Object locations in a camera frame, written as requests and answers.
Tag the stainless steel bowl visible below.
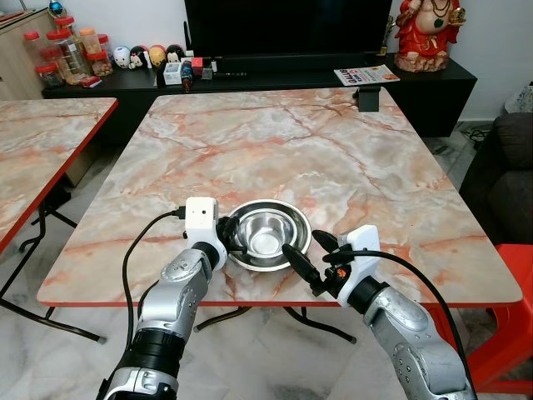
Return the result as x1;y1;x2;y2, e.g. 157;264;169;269
225;200;314;273

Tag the small black box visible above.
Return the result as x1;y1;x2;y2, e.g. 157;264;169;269
357;83;383;113

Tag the small white box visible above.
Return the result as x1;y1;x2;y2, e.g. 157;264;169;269
163;62;184;85

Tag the printed magazine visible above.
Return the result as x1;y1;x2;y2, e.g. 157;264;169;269
334;65;403;88

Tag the red plastic stool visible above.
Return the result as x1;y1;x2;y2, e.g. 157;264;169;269
448;242;533;394

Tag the yellow round figurine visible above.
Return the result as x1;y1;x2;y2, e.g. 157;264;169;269
147;46;167;68

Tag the dark grey sofa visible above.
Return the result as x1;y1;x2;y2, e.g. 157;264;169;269
459;112;533;244

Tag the white round figurine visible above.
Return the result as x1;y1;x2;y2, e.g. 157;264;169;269
113;46;132;70

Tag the black flat television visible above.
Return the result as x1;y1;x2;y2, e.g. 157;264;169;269
184;0;394;60

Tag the small clear jar red lid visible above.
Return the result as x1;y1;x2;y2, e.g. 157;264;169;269
22;31;46;69
37;62;66;89
87;48;114;78

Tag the red laughing buddha statue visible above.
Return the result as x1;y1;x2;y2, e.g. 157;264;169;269
393;0;458;73

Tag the large clear jar red lid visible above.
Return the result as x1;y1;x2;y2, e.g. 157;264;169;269
47;28;88;85

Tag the grey speckled cushion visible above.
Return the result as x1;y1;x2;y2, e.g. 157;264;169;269
503;83;533;117

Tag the light wooden cabinet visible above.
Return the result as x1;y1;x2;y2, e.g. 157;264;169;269
0;8;52;103

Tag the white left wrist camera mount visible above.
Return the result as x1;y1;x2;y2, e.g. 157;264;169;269
184;197;228;269

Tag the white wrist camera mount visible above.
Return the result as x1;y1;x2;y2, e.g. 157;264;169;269
331;226;382;303
184;197;228;269

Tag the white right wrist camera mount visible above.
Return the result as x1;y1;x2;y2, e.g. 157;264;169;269
331;226;382;303

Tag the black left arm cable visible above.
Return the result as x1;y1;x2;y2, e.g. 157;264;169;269
122;207;189;330

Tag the black floor cable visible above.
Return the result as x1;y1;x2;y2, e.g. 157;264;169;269
456;123;495;152

